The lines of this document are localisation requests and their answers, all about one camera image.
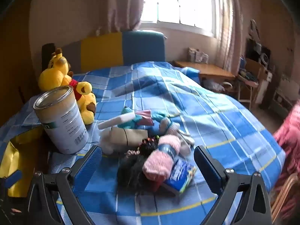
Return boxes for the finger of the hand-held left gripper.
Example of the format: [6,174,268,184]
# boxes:
[0,169,23,193]

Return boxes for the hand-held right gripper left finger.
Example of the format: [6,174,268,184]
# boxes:
[26,145,103,225]

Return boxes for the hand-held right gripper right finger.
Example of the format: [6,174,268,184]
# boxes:
[194,145,273,225]

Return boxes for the pink satin scrunchie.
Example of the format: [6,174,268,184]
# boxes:
[124,148,141,160]

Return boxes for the pink fluffy socks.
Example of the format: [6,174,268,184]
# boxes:
[142,135,181,181]

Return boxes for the beige sock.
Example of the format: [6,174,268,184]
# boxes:
[98,126,149,155]

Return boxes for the blue plush toy pink dress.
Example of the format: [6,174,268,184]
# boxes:
[118,106,173,130]

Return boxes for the yellow bag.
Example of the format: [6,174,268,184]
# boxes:
[0,127,49,198]

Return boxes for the blue tissue packet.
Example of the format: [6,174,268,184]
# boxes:
[163,158,198,194]

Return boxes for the black furry cloth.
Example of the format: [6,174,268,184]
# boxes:
[117,143,160,191]

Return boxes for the white tin can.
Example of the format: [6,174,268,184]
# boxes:
[33,85,89,155]

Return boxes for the blue plaid blanket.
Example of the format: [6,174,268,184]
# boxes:
[0,61,286,225]

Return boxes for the white plastic tube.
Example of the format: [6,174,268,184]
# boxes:
[98,112,136,130]

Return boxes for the grey knit gloves bundle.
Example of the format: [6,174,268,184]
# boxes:
[159,117,195,156]

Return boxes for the wicker chair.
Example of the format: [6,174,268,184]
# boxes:
[269,172,300,225]

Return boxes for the pink fleece cloth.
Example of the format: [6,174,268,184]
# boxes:
[272,100,300,217]

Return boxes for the yellow bear plush red shirt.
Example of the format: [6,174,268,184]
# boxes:
[38,47,97,125]

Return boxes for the wooden chair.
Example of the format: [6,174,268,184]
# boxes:
[236,73,260,110]

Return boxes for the blue plaid pillow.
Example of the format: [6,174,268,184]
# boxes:
[180,66,201,83]

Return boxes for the wooden desk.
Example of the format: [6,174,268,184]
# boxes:
[172,60,236,85]

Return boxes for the colour block padded headboard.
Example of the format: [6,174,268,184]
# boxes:
[42,29,167,74]

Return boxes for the clear packets on desk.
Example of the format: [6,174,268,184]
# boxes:
[188,47,209,64]

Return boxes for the wooden wardrobe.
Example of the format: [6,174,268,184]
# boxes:
[0,12,35,127]

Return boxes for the pink checked curtain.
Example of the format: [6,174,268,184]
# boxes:
[215,0,245,74]
[97,0,150,35]

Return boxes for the window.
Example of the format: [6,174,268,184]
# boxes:
[140,0,223,38]

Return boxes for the multicolour hair ties bundle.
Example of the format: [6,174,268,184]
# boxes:
[140,135,160,146]

